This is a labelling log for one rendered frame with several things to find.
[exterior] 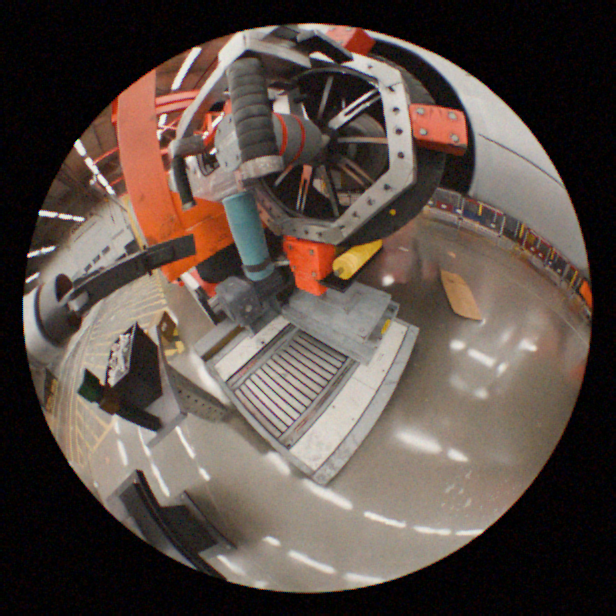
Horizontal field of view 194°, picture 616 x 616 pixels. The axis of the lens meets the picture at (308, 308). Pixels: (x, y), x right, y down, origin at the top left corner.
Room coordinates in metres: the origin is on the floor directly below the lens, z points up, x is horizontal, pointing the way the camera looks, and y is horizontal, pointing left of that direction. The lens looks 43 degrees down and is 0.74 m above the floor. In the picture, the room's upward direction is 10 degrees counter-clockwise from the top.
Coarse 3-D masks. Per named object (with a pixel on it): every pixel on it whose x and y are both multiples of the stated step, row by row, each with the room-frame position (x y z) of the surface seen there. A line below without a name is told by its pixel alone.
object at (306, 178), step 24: (312, 72) 0.46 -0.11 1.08; (336, 72) 0.42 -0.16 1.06; (312, 96) 0.63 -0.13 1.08; (336, 96) 0.64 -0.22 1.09; (360, 96) 0.59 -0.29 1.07; (312, 120) 0.51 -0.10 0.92; (336, 120) 0.45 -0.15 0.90; (336, 144) 0.46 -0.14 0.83; (384, 144) 0.37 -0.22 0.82; (288, 168) 0.59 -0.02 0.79; (312, 168) 0.53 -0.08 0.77; (360, 168) 0.42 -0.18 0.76; (288, 192) 0.68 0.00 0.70; (312, 192) 0.74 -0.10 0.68; (336, 192) 0.49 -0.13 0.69; (312, 216) 0.53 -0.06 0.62; (336, 216) 0.48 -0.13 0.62
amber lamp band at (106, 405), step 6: (108, 390) 0.03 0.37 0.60; (114, 390) 0.03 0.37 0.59; (108, 396) 0.01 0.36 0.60; (114, 396) 0.02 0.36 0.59; (102, 402) 0.00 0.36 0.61; (108, 402) 0.00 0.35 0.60; (114, 402) 0.01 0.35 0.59; (102, 408) -0.01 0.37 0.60; (108, 408) -0.01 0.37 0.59; (114, 408) 0.00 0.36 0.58; (114, 414) -0.01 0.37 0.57
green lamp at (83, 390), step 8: (80, 376) 0.01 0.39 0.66; (88, 376) 0.02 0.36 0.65; (96, 376) 0.03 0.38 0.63; (80, 384) 0.00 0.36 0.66; (88, 384) 0.01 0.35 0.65; (96, 384) 0.02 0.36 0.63; (80, 392) -0.01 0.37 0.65; (88, 392) 0.00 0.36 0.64; (96, 392) 0.01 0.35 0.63; (88, 400) -0.01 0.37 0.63
